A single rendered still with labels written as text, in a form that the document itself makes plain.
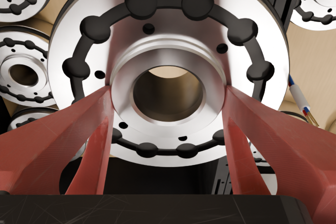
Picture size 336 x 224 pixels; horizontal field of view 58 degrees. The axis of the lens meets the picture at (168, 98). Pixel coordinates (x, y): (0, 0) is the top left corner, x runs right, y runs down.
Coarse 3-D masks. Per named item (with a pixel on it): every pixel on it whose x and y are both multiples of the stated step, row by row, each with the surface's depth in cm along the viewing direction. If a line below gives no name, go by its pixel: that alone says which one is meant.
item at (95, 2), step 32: (96, 0) 11; (128, 0) 11; (160, 0) 11; (192, 0) 11; (224, 0) 10; (256, 0) 10; (64, 32) 11; (96, 32) 12; (128, 32) 11; (160, 32) 11; (192, 32) 11; (224, 32) 11; (256, 32) 11; (64, 64) 13; (96, 64) 12; (224, 64) 12; (256, 64) 12; (288, 64) 12; (64, 96) 13; (256, 96) 13; (128, 128) 14; (128, 160) 16; (160, 160) 16; (192, 160) 16
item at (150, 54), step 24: (144, 48) 11; (168, 48) 11; (192, 48) 11; (120, 72) 12; (144, 72) 12; (192, 72) 12; (216, 72) 12; (120, 96) 12; (216, 96) 12; (144, 120) 13; (168, 120) 14; (192, 120) 13
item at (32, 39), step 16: (0, 32) 30; (16, 32) 30; (32, 32) 30; (0, 48) 31; (16, 48) 31; (32, 48) 31; (0, 64) 32; (0, 80) 34; (16, 96) 35; (32, 96) 35; (48, 96) 35
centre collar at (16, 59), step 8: (8, 56) 31; (16, 56) 31; (24, 56) 31; (8, 64) 32; (24, 64) 32; (32, 64) 32; (40, 64) 32; (0, 72) 32; (8, 72) 32; (40, 72) 32; (8, 80) 33; (16, 80) 33; (40, 80) 33; (16, 88) 34; (24, 88) 34; (32, 88) 34; (40, 88) 34
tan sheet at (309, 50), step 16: (288, 32) 33; (304, 32) 33; (320, 32) 34; (304, 48) 35; (320, 48) 35; (304, 64) 36; (320, 64) 36; (304, 80) 38; (320, 80) 38; (288, 96) 40; (304, 96) 40; (320, 96) 40; (320, 112) 42
